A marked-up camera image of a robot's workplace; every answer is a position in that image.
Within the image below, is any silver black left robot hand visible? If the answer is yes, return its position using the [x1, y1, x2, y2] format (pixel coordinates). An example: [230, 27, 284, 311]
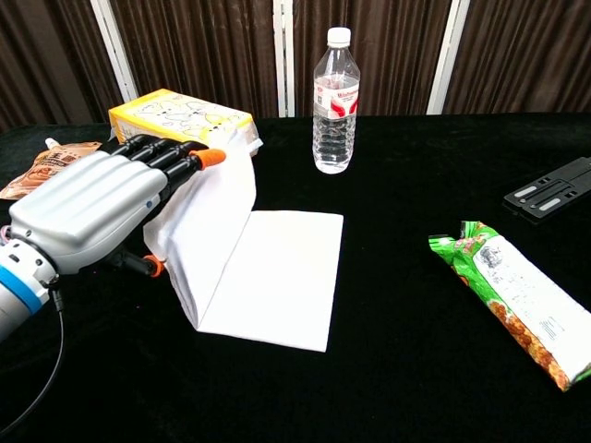
[8, 134, 227, 279]

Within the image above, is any white book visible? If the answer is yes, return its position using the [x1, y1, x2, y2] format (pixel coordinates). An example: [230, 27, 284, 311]
[142, 134, 345, 353]

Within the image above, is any brown spouted drink pouch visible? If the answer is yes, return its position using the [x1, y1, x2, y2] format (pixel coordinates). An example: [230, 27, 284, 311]
[0, 138, 103, 201]

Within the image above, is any yellow tissue pack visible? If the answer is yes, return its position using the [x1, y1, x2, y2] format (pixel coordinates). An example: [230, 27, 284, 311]
[108, 88, 264, 153]

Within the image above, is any brown pleated curtain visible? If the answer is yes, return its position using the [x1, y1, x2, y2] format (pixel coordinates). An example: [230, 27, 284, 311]
[0, 0, 591, 133]

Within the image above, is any clear plastic water bottle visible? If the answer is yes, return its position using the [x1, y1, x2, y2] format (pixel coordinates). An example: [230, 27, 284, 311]
[312, 26, 362, 175]

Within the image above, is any black velvet tablecloth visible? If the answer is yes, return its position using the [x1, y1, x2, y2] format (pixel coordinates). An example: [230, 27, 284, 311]
[0, 112, 591, 443]

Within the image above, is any green white snack bag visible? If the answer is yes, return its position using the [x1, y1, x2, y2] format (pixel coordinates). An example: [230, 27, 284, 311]
[428, 221, 591, 392]

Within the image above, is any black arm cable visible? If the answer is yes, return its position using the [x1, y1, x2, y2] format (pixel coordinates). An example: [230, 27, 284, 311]
[0, 276, 66, 439]

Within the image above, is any white screen frame post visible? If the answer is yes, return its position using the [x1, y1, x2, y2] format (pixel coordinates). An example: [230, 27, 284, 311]
[89, 0, 139, 103]
[272, 0, 296, 118]
[426, 0, 472, 116]

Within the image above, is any black plastic bracket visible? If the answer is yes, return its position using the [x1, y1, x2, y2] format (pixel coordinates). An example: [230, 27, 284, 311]
[502, 156, 591, 225]

